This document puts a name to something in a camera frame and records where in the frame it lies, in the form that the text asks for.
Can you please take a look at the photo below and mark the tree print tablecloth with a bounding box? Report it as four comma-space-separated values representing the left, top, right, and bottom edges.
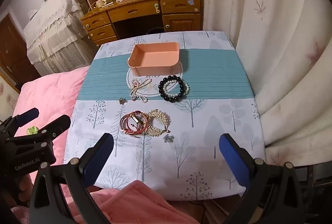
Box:
65, 30, 267, 201

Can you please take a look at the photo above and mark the silver chain necklace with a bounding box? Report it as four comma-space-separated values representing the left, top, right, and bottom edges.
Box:
129, 78, 152, 103

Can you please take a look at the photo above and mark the pink fleece cloth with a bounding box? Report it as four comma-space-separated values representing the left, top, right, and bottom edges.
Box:
10, 179, 200, 224

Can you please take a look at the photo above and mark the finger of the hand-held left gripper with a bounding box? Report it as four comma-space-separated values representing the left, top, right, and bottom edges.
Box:
5, 107, 40, 134
16, 115, 71, 147

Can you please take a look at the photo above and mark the brown wooden door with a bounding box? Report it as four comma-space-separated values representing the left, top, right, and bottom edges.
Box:
0, 13, 42, 90

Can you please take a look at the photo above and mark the wooden desk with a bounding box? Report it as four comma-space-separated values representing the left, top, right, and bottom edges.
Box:
80, 0, 204, 47

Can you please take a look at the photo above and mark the white pearl bracelet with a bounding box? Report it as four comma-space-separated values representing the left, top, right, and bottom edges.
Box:
163, 79, 190, 98

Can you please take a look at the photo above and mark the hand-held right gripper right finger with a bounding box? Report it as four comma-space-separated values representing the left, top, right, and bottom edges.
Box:
219, 133, 304, 224

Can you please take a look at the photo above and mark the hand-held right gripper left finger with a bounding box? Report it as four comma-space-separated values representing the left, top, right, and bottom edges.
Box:
30, 133, 115, 224

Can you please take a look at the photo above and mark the black bead bracelet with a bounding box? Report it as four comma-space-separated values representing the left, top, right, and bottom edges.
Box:
158, 75, 187, 103

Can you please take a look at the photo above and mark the cream leaf print curtain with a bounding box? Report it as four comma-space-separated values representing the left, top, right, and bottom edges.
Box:
194, 0, 332, 171

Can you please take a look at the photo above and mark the person's left hand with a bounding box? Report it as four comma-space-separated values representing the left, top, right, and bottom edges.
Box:
16, 177, 35, 205

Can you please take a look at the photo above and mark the white lace cover cloth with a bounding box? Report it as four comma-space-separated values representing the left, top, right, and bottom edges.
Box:
23, 0, 90, 77

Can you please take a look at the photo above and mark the pink blanket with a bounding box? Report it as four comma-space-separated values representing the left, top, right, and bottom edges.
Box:
12, 67, 90, 180

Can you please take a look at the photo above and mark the pink plastic tray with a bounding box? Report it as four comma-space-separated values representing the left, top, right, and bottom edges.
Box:
127, 42, 182, 76

